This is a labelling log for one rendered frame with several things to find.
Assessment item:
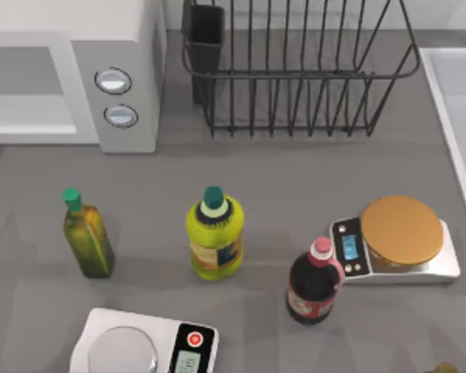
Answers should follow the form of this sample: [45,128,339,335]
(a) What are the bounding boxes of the yellow green plastic bottle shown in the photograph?
[185,186,245,281]

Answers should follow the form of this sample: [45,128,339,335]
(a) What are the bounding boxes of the dark red jug bottle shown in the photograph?
[285,235,346,326]

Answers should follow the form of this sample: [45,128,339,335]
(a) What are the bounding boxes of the round grey microwave knob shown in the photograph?
[103,103,140,129]
[94,67,133,96]

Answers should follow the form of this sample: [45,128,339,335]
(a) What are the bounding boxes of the dark cutlery holder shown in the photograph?
[181,0,226,105]

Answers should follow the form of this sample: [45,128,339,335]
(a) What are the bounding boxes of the olive green glass bottle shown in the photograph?
[61,186,116,279]

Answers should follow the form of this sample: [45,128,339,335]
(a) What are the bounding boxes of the silver scale with copper plate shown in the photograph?
[329,195,461,286]

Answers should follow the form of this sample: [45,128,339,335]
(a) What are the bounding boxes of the white scale with steel plate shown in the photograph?
[68,307,220,373]

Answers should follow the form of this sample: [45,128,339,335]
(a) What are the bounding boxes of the pale microwave oven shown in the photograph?
[0,0,169,155]

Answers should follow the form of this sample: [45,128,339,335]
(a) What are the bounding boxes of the olive yellow object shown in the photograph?
[430,361,460,373]

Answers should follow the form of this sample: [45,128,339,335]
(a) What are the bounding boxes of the dark wire dish rack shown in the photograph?
[181,0,421,138]

